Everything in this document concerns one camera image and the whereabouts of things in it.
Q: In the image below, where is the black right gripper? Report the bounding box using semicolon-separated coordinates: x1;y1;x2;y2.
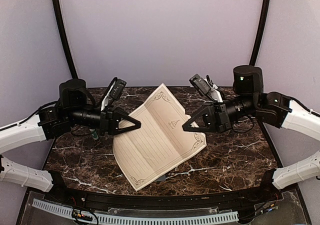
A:
182;94;258;134

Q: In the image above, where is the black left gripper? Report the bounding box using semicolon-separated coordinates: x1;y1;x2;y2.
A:
67;104;142;137

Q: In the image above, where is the beige letter sheet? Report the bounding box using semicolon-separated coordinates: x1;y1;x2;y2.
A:
112;84;207;191

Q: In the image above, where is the grey paper envelope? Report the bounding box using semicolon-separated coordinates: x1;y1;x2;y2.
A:
155;174;166;182

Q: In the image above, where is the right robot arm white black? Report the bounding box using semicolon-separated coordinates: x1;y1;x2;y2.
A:
182;65;320;140

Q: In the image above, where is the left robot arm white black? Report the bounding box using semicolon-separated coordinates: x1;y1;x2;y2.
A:
0;77;141;203

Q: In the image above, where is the green white glue stick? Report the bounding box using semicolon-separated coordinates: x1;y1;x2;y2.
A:
90;129;99;141

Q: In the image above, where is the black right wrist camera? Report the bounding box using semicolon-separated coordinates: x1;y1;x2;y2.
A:
189;73;212;96

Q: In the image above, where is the white slotted cable duct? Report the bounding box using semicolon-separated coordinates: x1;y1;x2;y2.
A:
32;199;239;225

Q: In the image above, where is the black right frame post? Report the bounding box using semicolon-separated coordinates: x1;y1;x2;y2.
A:
249;0;270;67

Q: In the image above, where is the black frame post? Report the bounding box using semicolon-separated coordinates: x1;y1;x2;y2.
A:
52;0;79;79
249;0;270;67

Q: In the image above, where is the black left frame post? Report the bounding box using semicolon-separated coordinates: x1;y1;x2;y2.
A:
52;0;79;79

